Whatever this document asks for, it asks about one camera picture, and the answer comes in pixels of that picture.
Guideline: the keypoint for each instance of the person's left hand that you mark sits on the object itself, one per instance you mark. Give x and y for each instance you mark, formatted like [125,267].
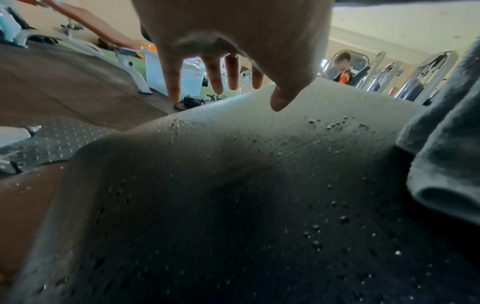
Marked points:
[243,23]

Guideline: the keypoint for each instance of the grey cleaning cloth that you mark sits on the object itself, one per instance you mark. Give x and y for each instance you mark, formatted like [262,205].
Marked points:
[450,148]

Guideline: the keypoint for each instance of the heap of black dumbbells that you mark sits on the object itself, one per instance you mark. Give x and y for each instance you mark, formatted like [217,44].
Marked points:
[193,102]

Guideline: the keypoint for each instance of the black studded floor mat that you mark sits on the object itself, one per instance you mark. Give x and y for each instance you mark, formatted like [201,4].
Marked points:
[56,139]

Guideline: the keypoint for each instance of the white teal bag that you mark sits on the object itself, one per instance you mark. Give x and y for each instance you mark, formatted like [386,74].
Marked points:
[7,26]

